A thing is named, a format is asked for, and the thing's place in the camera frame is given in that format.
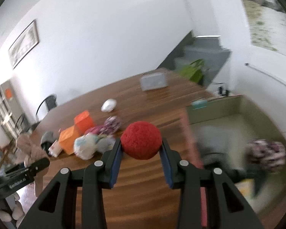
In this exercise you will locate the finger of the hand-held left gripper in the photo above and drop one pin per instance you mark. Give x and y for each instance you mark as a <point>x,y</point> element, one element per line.
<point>38,165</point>

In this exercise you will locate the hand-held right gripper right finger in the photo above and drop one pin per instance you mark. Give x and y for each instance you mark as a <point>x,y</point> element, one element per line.
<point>168,167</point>

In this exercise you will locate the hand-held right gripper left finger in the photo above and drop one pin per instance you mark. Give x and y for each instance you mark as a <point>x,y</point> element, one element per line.
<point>116,162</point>

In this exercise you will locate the beige sock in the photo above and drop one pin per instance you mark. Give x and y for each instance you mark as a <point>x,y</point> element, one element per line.
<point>29,148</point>

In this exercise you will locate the red ball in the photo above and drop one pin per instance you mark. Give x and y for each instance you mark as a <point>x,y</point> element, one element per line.
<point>140,139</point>

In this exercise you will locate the black sock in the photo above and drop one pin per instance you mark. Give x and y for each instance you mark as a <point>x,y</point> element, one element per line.
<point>228,169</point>

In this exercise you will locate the pink cardboard box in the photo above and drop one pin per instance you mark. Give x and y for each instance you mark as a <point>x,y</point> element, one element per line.
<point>228,128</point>

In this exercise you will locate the leopard print plush toy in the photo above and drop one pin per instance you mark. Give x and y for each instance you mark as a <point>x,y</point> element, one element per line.
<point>267,155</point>
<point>112,124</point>

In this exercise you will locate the wooden desktop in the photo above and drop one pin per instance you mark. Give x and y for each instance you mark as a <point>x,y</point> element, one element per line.
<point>138,195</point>

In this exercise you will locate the person's left hand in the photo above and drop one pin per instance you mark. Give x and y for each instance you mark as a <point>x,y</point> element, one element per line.
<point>14,210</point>

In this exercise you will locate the grey mouse toy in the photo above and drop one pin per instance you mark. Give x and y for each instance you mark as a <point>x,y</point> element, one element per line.
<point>106,145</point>

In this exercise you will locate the small cream box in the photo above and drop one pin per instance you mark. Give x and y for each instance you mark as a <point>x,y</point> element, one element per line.
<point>54,149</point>

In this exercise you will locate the dark grey rolled sock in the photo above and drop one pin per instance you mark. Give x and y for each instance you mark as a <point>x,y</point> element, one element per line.
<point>47,139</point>

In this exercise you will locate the white fuzzy sock ball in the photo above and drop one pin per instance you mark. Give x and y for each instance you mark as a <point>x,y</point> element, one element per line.
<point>85,146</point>

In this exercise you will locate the orange cube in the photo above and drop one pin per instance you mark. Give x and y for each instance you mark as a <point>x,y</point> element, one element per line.
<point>84,121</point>
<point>68,139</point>

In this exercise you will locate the black metal chair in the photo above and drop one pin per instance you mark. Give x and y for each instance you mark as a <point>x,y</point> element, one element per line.
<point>22,121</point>
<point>48,101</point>

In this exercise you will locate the white crumpled ball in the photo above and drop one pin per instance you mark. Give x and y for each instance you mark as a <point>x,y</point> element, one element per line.
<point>109,105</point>

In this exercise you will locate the grey shelf cabinet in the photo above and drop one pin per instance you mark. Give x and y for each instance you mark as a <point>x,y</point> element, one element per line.
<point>2,109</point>

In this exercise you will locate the teal packet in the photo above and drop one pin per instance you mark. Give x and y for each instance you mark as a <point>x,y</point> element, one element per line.
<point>199,103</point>

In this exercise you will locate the orange sign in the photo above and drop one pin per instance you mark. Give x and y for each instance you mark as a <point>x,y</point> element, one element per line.
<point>8,93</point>

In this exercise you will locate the grey tin box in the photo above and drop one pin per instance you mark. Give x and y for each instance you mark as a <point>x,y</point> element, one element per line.
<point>153,81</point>

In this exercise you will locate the green potted plant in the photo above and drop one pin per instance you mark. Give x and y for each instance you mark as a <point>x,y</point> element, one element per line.
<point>193,71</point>

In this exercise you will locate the grey staircase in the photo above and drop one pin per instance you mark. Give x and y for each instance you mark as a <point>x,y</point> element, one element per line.
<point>205,52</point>

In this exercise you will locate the framed wall picture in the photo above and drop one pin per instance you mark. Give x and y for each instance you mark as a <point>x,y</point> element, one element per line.
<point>23,44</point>

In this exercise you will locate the landscape wall scroll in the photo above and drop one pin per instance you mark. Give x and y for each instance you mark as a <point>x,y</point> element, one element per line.
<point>264,16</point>

